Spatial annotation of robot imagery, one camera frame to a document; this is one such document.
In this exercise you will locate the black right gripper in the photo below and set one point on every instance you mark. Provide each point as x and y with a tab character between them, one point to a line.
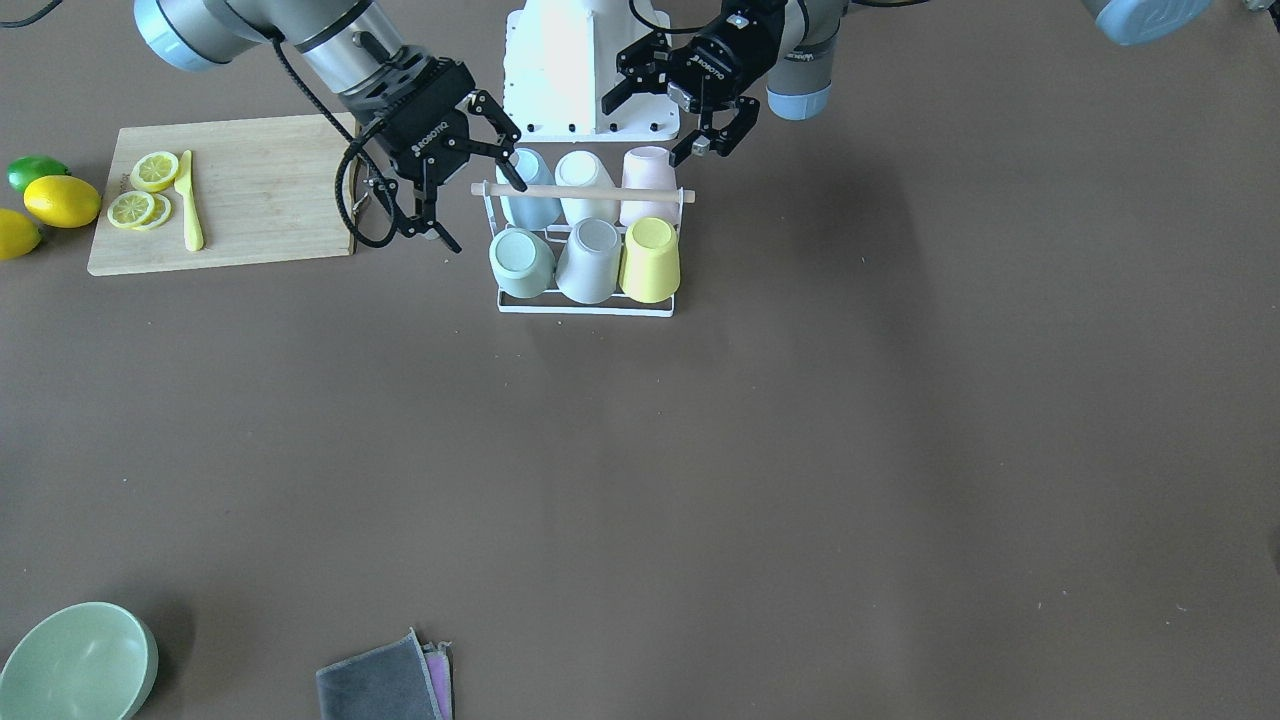
437	142

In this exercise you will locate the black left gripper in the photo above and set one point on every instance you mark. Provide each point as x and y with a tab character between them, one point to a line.
727	57

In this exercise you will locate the pink cup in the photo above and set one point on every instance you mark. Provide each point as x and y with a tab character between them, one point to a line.
648	168

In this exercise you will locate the green cup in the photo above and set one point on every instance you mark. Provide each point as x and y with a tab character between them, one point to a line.
522	263

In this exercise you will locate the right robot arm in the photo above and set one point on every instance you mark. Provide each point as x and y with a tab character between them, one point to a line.
344	42

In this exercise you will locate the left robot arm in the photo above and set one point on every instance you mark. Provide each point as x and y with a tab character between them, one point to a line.
788	56

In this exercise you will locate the light blue cup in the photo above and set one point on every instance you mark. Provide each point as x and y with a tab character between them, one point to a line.
525	211

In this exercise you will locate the cream white cup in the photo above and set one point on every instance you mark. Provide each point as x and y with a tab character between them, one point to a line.
583	169

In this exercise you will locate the yellow cup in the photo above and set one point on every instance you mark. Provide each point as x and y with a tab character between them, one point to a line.
650	270

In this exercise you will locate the grey cup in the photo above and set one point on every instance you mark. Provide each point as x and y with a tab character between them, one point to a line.
588	268

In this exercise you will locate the wooden cutting board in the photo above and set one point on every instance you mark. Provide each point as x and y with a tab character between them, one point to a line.
264	193

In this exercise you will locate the yellow plastic knife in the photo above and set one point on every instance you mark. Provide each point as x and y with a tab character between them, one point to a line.
193	232

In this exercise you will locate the lemon slice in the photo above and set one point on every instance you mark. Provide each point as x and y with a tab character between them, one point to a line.
155	172
132	209

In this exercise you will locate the whole yellow lemon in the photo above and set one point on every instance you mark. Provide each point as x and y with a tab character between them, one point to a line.
62	201
19	235

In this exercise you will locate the green lime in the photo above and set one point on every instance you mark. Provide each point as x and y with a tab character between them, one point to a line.
27	169

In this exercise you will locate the grey folded cloth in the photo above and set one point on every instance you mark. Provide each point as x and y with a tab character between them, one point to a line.
407	679

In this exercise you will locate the green bowl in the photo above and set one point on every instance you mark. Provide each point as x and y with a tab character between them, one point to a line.
93	660

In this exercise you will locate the white wire cup rack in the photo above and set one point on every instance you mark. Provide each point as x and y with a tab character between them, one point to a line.
553	301

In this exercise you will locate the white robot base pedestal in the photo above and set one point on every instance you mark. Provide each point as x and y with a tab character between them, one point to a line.
560	61

